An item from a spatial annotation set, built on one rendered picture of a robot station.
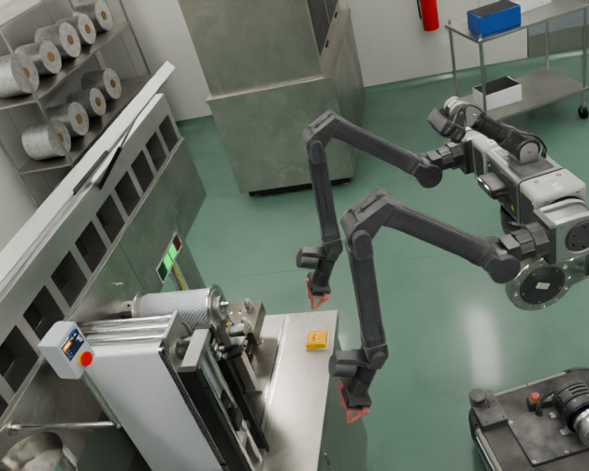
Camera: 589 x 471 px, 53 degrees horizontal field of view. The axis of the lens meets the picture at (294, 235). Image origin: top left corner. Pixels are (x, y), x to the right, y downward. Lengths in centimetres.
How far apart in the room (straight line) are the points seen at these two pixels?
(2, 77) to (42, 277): 329
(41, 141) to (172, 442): 354
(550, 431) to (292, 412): 111
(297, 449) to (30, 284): 91
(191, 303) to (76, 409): 44
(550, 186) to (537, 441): 127
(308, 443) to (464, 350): 154
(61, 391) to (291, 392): 73
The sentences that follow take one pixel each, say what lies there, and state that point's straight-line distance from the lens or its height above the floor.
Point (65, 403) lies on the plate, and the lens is 181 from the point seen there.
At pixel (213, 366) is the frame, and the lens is 158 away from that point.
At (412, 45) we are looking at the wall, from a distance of 614.
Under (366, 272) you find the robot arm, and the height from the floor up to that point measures 153.
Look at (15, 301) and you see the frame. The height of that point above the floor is 162.
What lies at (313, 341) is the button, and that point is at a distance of 213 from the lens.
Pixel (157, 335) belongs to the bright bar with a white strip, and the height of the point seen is 146.
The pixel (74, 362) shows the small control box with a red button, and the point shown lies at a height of 165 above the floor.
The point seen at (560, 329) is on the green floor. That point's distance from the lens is 336.
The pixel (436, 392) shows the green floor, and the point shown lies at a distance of 309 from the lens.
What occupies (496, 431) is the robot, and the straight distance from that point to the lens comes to 266.
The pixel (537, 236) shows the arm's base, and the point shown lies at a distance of 152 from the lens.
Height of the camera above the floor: 241
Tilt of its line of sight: 34 degrees down
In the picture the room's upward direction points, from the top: 17 degrees counter-clockwise
